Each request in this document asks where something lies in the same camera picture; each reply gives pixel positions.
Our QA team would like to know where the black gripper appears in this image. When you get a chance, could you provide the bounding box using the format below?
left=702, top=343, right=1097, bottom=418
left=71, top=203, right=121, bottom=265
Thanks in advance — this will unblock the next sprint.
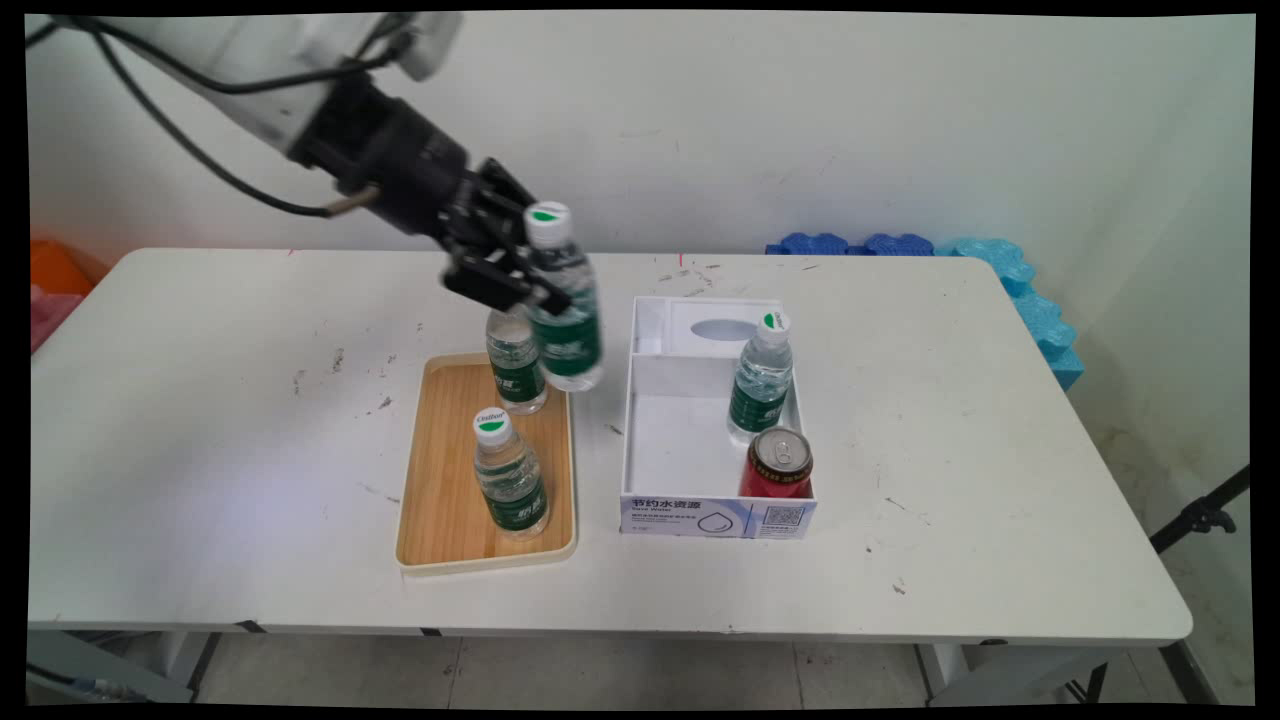
left=292, top=75, right=573, bottom=316

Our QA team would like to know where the green label water bottle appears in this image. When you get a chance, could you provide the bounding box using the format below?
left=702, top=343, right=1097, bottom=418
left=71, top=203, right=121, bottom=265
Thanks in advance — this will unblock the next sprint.
left=473, top=409, right=550, bottom=538
left=522, top=201, right=605, bottom=393
left=727, top=311, right=795, bottom=448
left=486, top=306, right=549, bottom=416

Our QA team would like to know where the wooden serving tray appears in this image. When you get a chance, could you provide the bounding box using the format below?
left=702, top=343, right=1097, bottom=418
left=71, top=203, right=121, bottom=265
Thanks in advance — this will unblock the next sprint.
left=396, top=351, right=579, bottom=576

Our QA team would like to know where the white divided storage box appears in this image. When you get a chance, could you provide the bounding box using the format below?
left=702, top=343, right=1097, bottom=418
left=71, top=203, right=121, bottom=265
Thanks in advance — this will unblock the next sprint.
left=620, top=296, right=819, bottom=540

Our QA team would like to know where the dark blue foam mat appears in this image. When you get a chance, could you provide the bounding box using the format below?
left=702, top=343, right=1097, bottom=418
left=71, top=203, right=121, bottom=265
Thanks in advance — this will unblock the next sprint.
left=765, top=233, right=938, bottom=257

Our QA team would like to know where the red soda can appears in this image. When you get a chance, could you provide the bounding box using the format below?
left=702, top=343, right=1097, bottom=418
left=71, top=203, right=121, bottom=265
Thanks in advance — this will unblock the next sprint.
left=739, top=427, right=814, bottom=499

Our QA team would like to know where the orange object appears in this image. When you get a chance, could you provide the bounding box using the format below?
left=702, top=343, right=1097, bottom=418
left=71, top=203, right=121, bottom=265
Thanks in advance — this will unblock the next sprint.
left=30, top=240, right=96, bottom=297

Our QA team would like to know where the pink object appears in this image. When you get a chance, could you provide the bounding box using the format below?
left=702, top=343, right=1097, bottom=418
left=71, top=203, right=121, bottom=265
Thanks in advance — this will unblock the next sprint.
left=30, top=285, right=84, bottom=353

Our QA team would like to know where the light blue foam mat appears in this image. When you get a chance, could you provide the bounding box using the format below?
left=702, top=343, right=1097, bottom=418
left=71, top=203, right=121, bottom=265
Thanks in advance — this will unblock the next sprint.
left=935, top=238, right=1085, bottom=392

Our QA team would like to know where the black tripod leg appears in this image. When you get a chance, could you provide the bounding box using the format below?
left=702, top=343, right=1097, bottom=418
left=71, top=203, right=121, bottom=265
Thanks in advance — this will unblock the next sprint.
left=1150, top=465, right=1252, bottom=554

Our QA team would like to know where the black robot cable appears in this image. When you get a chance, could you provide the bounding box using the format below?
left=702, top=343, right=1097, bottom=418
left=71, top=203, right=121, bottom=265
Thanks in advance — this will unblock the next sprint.
left=90, top=22, right=336, bottom=219
left=62, top=14, right=416, bottom=96

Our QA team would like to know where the grey table leg frame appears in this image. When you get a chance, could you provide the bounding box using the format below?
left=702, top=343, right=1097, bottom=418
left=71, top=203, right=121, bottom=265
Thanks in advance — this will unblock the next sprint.
left=27, top=629, right=219, bottom=706
left=915, top=642, right=1219, bottom=707

